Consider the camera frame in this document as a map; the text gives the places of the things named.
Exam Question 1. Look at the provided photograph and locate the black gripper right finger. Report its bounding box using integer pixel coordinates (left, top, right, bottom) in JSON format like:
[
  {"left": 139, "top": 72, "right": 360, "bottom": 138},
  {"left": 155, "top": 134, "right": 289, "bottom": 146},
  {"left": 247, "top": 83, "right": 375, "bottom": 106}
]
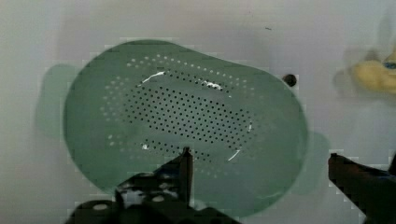
[{"left": 328, "top": 153, "right": 396, "bottom": 224}]

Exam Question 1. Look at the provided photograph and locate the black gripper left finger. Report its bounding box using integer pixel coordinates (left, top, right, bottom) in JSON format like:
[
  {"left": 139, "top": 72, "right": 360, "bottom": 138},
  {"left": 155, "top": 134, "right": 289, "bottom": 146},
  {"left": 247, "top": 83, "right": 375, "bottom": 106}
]
[{"left": 64, "top": 147, "right": 240, "bottom": 224}]

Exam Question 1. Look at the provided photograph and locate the green plastic strainer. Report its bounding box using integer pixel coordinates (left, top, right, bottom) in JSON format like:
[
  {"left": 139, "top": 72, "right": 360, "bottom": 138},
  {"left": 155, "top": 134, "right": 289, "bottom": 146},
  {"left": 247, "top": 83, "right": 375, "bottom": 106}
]
[{"left": 35, "top": 40, "right": 330, "bottom": 217}]

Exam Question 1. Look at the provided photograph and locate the yellow banana toy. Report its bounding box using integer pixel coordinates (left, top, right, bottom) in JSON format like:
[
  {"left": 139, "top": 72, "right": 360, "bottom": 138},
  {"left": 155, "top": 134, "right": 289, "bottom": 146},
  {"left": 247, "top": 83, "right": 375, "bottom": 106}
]
[{"left": 352, "top": 51, "right": 396, "bottom": 94}]

